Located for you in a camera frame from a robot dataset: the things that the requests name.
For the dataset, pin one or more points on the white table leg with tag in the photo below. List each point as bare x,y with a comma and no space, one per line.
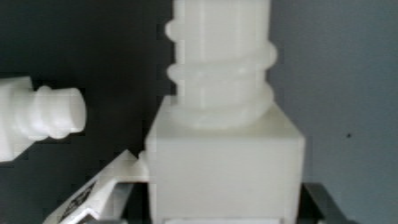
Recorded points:
43,114

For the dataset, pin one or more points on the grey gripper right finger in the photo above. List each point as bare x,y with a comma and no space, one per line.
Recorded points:
320,211

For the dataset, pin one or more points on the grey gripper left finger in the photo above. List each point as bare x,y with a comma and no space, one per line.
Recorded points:
126,205

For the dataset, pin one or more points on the white table leg front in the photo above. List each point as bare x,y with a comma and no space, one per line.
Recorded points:
82,209

